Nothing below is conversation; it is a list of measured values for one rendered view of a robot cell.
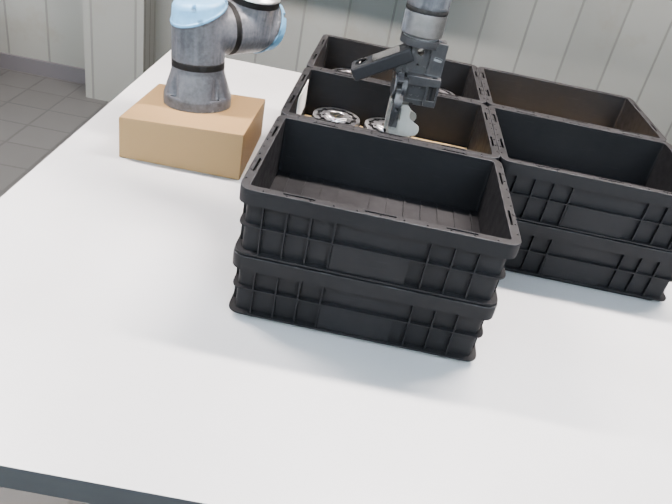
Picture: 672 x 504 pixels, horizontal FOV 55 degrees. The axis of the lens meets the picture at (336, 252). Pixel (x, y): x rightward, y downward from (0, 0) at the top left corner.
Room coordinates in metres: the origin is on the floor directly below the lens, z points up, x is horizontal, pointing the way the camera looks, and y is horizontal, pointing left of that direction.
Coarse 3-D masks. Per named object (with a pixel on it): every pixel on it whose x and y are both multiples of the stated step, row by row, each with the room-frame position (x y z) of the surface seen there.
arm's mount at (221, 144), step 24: (144, 96) 1.38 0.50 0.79; (240, 96) 1.49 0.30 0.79; (120, 120) 1.23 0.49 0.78; (144, 120) 1.23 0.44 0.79; (168, 120) 1.25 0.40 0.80; (192, 120) 1.28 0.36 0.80; (216, 120) 1.30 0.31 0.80; (240, 120) 1.32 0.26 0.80; (120, 144) 1.23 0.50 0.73; (144, 144) 1.23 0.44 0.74; (168, 144) 1.23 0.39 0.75; (192, 144) 1.23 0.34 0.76; (216, 144) 1.23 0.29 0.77; (240, 144) 1.24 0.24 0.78; (192, 168) 1.23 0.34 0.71; (216, 168) 1.23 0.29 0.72; (240, 168) 1.24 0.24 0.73
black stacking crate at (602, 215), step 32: (512, 128) 1.36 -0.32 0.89; (544, 128) 1.36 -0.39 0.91; (576, 128) 1.36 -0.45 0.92; (544, 160) 1.36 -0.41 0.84; (576, 160) 1.36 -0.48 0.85; (608, 160) 1.36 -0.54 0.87; (640, 160) 1.36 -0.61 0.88; (512, 192) 1.08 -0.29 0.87; (544, 192) 1.09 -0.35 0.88; (576, 192) 1.09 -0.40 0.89; (544, 224) 1.08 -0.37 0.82; (576, 224) 1.08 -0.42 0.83; (608, 224) 1.08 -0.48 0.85; (640, 224) 1.08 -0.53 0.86
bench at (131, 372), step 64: (256, 64) 2.04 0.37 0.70; (64, 192) 1.04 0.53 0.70; (128, 192) 1.09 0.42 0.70; (192, 192) 1.14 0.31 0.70; (0, 256) 0.81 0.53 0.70; (64, 256) 0.85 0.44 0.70; (128, 256) 0.88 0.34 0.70; (192, 256) 0.92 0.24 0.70; (0, 320) 0.67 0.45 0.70; (64, 320) 0.70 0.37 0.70; (128, 320) 0.73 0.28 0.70; (192, 320) 0.76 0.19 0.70; (256, 320) 0.79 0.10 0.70; (512, 320) 0.93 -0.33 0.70; (576, 320) 0.97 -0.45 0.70; (640, 320) 1.01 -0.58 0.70; (0, 384) 0.56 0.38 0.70; (64, 384) 0.58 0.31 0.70; (128, 384) 0.60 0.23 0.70; (192, 384) 0.63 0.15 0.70; (256, 384) 0.65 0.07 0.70; (320, 384) 0.68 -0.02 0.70; (384, 384) 0.70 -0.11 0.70; (448, 384) 0.73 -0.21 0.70; (512, 384) 0.76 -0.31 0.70; (576, 384) 0.79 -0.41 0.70; (640, 384) 0.83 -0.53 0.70; (0, 448) 0.47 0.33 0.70; (64, 448) 0.49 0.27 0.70; (128, 448) 0.50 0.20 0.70; (192, 448) 0.52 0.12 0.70; (256, 448) 0.54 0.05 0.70; (320, 448) 0.56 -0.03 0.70; (384, 448) 0.59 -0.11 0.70; (448, 448) 0.61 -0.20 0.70; (512, 448) 0.63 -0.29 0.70; (576, 448) 0.66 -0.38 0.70; (640, 448) 0.68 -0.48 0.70
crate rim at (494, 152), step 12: (324, 72) 1.36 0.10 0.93; (300, 84) 1.25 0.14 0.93; (372, 84) 1.36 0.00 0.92; (384, 84) 1.36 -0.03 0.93; (444, 96) 1.37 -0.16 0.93; (288, 108) 1.11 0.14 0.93; (480, 108) 1.35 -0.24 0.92; (324, 120) 1.09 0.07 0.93; (372, 132) 1.08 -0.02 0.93; (384, 132) 1.09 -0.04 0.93; (492, 132) 1.20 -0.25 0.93; (432, 144) 1.08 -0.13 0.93; (492, 144) 1.18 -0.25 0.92; (492, 156) 1.08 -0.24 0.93
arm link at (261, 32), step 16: (240, 0) 1.45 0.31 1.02; (256, 0) 1.45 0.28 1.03; (272, 0) 1.47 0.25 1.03; (240, 16) 1.43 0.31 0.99; (256, 16) 1.45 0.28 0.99; (272, 16) 1.48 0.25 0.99; (256, 32) 1.45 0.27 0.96; (272, 32) 1.49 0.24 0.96; (240, 48) 1.43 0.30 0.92; (256, 48) 1.47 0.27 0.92; (272, 48) 1.51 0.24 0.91
